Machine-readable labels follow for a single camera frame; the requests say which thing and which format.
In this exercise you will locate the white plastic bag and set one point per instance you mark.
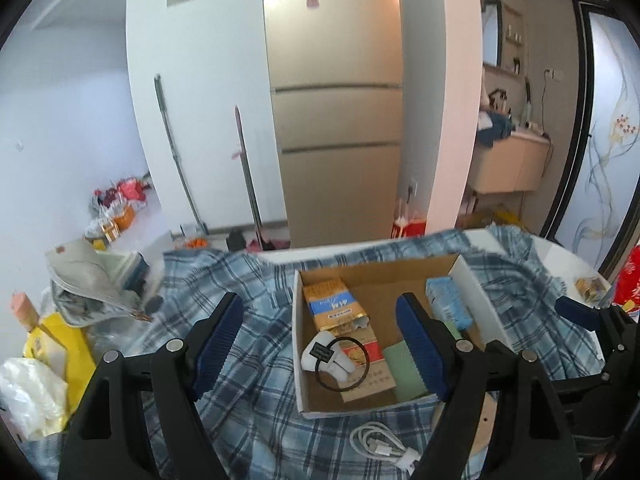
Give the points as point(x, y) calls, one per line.
point(30, 395)

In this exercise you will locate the beige vanity cabinet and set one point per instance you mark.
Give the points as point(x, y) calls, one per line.
point(510, 165)

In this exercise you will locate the gold refrigerator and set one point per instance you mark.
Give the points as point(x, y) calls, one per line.
point(335, 110)

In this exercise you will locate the light blue packet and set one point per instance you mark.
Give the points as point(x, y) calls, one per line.
point(447, 302)

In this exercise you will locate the white cloth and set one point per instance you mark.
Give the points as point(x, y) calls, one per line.
point(342, 366)

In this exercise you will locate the frosted glass door black frame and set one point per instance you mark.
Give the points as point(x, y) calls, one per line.
point(610, 130)

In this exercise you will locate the yellow bag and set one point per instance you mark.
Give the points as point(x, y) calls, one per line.
point(60, 355)

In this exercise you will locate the cardboard box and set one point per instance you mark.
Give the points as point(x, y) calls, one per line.
point(390, 285)

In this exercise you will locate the pink bottle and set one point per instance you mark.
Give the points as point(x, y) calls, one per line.
point(25, 310)

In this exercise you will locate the wall mirror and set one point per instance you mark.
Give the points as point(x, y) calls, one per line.
point(492, 32)

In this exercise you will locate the wall shelf with bottles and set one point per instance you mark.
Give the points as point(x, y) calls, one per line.
point(514, 37)

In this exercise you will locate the green packet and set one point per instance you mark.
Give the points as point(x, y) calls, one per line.
point(402, 372)

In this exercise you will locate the gold foil packet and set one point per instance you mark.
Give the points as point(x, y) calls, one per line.
point(592, 289)

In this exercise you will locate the red and white cigarette pack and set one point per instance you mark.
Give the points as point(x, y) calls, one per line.
point(370, 380)

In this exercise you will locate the person's right hand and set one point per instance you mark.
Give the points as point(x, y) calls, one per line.
point(604, 462)

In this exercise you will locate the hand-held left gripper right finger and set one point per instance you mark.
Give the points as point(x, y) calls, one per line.
point(420, 345)

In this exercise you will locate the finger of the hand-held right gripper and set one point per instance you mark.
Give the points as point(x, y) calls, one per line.
point(575, 310)
point(580, 385)

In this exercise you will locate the blue plaid blanket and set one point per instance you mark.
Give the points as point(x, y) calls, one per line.
point(240, 280)

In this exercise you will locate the blue cloth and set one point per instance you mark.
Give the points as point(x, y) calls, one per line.
point(495, 127)

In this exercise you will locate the orange and blue packet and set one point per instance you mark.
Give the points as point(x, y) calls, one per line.
point(330, 305)

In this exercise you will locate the grey fabric bag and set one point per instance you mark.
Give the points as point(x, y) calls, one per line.
point(85, 265)

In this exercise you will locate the white wall outlet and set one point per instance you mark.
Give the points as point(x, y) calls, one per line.
point(413, 189)

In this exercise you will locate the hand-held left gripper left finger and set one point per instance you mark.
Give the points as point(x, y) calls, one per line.
point(217, 345)

